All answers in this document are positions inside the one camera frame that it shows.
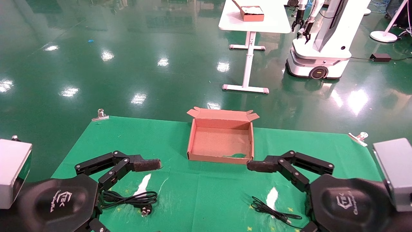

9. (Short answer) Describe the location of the black power adapter brick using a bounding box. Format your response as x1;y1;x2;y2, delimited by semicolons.
370;53;391;63

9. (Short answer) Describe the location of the metal cloth clip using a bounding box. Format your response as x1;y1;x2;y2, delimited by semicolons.
91;109;109;122
348;132;369;147

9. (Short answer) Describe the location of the white stand with round base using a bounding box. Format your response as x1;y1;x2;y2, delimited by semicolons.
370;0;409;43

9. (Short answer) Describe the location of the white wheeled robot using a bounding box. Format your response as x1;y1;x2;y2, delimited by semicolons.
286;0;371;80

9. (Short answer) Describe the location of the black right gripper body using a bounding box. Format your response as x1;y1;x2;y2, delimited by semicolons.
307;174;412;232

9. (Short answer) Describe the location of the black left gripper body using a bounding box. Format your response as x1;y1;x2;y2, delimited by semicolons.
0;174;99;232

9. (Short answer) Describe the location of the black power cable with plug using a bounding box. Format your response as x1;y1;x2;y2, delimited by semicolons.
101;190;158;217

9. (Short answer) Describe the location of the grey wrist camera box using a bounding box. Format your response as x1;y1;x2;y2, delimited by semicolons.
373;138;412;212
0;135;33;210

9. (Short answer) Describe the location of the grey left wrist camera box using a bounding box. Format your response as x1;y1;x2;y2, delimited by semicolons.
0;135;33;210

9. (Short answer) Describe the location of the green table cloth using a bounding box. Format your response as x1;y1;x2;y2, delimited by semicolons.
51;116;383;232

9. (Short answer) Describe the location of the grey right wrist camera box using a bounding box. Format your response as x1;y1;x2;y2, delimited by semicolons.
373;138;412;212

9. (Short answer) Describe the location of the thin black floor cable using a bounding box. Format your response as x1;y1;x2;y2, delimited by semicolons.
350;56;412;62

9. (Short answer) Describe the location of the blue cable bundle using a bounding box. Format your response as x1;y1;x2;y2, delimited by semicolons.
370;0;390;14

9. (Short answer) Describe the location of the thin black cable with adapter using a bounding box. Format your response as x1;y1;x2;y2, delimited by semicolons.
250;196;303;230

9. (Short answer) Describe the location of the white table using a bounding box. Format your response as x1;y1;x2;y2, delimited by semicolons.
219;0;292;94

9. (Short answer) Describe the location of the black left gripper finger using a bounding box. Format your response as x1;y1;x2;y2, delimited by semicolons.
85;218;110;232
75;150;162;191

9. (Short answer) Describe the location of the open brown cardboard box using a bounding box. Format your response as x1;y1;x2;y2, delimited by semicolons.
187;107;260;165

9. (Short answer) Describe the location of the small brown cardboard box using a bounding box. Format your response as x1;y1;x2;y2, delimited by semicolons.
232;0;265;22

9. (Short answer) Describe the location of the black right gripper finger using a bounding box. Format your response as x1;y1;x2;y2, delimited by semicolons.
299;221;319;232
247;150;334;193

